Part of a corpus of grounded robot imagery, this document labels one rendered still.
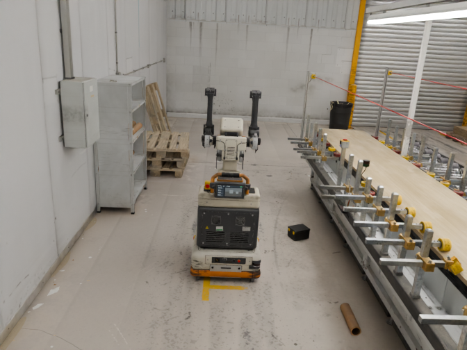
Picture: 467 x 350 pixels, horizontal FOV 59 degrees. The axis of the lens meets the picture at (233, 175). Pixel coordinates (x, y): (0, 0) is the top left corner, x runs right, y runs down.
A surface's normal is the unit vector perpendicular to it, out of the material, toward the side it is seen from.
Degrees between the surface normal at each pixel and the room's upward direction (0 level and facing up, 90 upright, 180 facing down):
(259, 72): 90
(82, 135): 90
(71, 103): 90
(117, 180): 90
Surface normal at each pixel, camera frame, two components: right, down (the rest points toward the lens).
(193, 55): 0.02, 0.32
